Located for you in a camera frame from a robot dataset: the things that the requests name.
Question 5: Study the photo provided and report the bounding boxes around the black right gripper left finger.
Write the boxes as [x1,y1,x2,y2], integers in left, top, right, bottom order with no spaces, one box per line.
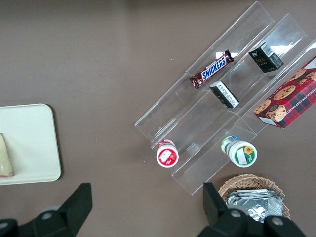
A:
[0,182,93,237]

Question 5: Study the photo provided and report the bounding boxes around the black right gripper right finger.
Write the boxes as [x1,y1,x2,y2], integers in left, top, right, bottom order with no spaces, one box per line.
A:
[197,182,308,237]

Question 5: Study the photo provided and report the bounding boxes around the triangular sandwich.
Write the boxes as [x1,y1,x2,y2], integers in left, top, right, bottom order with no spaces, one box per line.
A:
[0,133,15,177]

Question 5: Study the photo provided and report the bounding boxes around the light wicker basket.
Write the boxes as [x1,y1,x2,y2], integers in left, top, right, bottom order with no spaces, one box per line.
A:
[218,174,292,222]

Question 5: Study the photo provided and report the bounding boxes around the cream rectangular tray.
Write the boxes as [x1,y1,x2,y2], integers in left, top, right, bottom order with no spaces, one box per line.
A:
[0,103,62,186]

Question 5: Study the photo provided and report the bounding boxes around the stacked foil containers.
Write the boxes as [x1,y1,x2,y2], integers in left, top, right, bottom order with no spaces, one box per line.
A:
[226,189,284,224]

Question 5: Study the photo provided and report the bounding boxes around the green lid yogurt cup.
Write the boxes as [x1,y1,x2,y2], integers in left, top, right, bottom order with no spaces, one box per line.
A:
[221,135,258,168]

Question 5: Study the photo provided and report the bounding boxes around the red lid yogurt cup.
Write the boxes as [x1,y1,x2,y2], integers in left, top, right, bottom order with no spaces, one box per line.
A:
[156,138,179,168]

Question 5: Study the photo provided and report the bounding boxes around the clear acrylic stepped shelf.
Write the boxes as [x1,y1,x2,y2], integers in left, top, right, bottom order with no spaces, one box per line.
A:
[134,1,316,196]

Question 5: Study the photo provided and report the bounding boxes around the small black carton box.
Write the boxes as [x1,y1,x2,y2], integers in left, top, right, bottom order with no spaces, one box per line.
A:
[209,80,240,110]
[248,41,284,74]

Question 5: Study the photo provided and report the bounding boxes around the red tartan cookie box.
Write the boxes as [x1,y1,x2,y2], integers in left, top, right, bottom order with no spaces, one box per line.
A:
[253,56,316,129]

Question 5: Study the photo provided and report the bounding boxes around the Snickers chocolate bar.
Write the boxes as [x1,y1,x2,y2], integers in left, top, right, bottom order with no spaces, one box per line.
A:
[189,49,234,90]

